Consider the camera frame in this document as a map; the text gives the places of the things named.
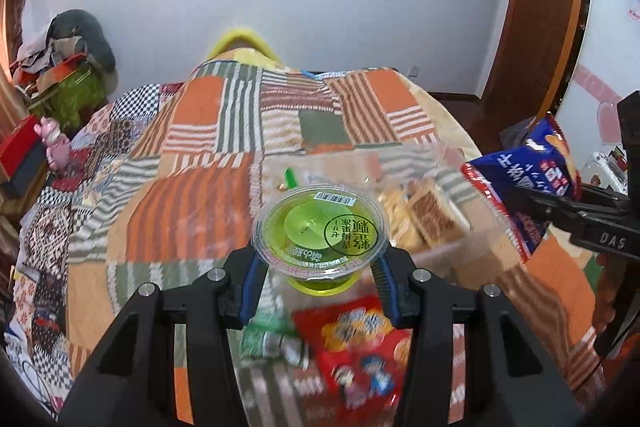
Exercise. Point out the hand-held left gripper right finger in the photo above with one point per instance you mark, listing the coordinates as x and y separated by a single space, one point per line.
386 289

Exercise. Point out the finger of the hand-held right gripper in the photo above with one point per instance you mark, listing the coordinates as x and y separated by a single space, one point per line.
540 207
602 197

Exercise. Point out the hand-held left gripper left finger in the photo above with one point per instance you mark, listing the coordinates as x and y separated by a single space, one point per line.
250 289

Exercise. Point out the blue chip bag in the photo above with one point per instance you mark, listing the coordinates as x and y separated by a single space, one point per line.
505 167

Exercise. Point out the yellow cracker packet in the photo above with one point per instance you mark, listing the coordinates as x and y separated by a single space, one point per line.
397 219

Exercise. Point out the clear plastic container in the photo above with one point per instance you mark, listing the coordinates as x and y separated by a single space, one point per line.
450 252

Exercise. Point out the green jelly cup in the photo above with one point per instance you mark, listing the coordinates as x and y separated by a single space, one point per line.
310 227

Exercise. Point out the brown cake packet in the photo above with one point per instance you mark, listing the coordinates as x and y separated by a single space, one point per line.
437 212

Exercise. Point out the person's right hand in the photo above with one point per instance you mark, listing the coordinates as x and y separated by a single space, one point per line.
606 292

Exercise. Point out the green white snack packet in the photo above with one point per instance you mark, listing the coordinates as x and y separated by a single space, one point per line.
270 339

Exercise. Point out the red cartoon snack packet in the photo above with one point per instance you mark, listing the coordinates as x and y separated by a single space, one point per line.
355 357

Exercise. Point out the striped patchwork blanket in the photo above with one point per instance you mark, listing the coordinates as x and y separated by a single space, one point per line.
200 197

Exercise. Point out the small green candy wrapper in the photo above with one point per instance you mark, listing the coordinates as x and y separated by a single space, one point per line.
290 178

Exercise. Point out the white cabinet with stickers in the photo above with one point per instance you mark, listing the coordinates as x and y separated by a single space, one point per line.
612 32

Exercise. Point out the wooden door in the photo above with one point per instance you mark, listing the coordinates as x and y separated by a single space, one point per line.
540 17

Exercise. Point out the patterned checkered bedsheet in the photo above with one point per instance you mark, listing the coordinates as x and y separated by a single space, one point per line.
55 232

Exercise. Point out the pink plush toy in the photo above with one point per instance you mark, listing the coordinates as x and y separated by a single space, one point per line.
56 144

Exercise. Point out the yellow plush pillow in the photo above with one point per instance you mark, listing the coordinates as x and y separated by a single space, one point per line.
245 42

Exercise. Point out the black box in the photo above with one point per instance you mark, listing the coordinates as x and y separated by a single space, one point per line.
25 179

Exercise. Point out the green bag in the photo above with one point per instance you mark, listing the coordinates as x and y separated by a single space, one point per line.
80 99

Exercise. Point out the red box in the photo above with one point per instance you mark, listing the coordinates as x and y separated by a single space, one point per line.
20 144

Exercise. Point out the orange cardboard box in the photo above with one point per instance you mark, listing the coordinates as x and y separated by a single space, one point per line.
65 69

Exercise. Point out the pile of clothes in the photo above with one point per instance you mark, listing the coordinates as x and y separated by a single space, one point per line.
35 57
82 34

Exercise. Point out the dark brown curtain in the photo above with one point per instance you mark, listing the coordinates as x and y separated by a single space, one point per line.
15 12

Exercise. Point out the white wall socket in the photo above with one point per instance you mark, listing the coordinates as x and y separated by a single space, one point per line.
414 71

